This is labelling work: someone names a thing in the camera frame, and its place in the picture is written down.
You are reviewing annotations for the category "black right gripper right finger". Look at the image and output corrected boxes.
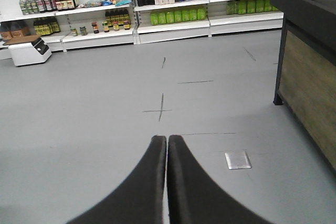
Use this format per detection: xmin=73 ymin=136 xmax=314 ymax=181
xmin=167 ymin=135 xmax=268 ymax=223

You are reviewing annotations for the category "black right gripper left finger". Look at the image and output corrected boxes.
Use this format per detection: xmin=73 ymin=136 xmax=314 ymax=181
xmin=68 ymin=135 xmax=167 ymax=223

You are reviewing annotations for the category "silver floor socket plate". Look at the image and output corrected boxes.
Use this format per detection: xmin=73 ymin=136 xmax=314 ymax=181
xmin=225 ymin=151 xmax=252 ymax=170

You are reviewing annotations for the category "black wooden display stand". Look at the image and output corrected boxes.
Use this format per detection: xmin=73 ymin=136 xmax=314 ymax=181
xmin=270 ymin=0 xmax=335 ymax=167

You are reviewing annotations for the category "white box appliance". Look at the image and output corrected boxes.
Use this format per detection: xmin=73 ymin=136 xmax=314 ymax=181
xmin=4 ymin=35 xmax=52 ymax=67

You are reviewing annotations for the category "white supermarket shelf unit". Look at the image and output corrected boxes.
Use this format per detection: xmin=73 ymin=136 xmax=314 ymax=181
xmin=1 ymin=0 xmax=283 ymax=51

